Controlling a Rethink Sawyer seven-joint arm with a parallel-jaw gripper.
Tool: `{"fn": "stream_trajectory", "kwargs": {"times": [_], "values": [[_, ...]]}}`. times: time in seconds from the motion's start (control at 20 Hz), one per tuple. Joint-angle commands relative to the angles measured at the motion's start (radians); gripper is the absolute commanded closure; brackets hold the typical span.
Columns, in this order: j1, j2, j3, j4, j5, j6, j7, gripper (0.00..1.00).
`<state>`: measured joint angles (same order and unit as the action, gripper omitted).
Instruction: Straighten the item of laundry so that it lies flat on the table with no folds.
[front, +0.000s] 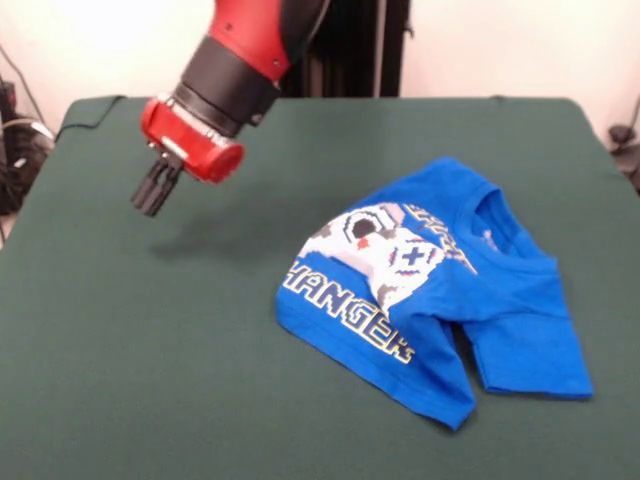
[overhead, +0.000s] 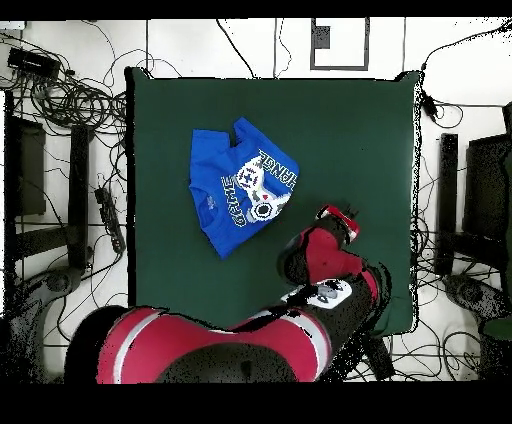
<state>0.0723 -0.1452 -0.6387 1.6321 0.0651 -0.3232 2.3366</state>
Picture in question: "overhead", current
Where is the coiled black cable tangle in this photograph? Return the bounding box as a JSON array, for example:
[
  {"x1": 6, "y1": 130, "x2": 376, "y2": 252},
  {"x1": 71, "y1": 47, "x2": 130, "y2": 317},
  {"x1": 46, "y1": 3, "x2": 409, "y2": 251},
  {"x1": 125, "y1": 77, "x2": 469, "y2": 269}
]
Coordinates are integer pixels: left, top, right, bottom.
[{"x1": 23, "y1": 73, "x2": 128, "y2": 135}]

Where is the dark grey stand base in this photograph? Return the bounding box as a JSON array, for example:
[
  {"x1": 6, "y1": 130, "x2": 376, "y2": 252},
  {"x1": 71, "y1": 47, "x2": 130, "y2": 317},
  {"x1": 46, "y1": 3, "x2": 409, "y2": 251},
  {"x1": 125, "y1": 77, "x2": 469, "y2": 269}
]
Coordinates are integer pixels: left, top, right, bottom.
[
  {"x1": 441, "y1": 273, "x2": 512, "y2": 321},
  {"x1": 23, "y1": 265, "x2": 85, "y2": 305}
]

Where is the blue printed t-shirt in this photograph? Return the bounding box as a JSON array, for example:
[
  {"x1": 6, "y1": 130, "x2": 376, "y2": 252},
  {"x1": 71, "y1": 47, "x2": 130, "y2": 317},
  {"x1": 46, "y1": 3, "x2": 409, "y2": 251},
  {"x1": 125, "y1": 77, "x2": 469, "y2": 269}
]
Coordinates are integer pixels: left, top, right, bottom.
[{"x1": 188, "y1": 116, "x2": 300, "y2": 260}]

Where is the dark flat panel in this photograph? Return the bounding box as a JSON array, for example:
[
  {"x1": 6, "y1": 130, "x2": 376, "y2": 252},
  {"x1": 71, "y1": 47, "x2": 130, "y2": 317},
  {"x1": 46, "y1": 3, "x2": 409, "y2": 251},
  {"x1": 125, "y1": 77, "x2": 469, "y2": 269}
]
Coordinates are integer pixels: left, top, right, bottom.
[
  {"x1": 15, "y1": 117, "x2": 47, "y2": 217},
  {"x1": 463, "y1": 133, "x2": 512, "y2": 241}
]

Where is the black cable bundle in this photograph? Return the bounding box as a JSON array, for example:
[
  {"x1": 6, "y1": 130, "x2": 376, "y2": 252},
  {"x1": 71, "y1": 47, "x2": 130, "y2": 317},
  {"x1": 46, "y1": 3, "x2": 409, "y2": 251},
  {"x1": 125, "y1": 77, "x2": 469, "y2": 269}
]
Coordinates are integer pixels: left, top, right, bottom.
[{"x1": 409, "y1": 215, "x2": 443, "y2": 281}]

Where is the dark green table cloth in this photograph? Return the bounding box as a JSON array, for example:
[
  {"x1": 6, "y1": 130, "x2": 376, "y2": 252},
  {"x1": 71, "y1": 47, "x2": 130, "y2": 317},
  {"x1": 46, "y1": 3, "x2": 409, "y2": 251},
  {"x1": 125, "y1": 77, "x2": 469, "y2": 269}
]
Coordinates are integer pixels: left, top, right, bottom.
[{"x1": 124, "y1": 66, "x2": 421, "y2": 336}]

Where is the black upright post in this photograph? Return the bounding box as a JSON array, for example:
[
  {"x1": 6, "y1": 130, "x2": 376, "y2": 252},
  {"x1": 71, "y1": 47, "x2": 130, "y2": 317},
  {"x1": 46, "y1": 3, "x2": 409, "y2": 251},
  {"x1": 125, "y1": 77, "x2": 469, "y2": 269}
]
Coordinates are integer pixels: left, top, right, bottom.
[
  {"x1": 67, "y1": 124, "x2": 91, "y2": 270},
  {"x1": 434, "y1": 132, "x2": 460, "y2": 276}
]

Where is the grey square floor frame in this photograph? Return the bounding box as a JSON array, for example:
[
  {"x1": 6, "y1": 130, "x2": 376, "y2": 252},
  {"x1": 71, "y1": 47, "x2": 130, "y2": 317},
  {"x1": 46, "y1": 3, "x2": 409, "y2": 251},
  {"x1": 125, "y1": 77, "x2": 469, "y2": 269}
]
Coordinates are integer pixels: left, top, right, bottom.
[{"x1": 309, "y1": 16, "x2": 371, "y2": 72}]

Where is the black power adapter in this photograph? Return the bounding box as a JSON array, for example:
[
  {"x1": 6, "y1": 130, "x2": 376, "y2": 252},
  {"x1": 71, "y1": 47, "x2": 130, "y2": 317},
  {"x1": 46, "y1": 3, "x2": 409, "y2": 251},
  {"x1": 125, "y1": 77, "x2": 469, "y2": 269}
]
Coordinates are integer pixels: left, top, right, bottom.
[{"x1": 421, "y1": 89, "x2": 441, "y2": 123}]

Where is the black box device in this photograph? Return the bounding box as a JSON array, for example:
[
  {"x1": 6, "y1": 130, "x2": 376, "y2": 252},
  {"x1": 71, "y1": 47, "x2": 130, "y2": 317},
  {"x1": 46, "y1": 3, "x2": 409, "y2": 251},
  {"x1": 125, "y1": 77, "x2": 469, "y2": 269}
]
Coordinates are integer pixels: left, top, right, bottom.
[{"x1": 6, "y1": 47, "x2": 62, "y2": 80}]

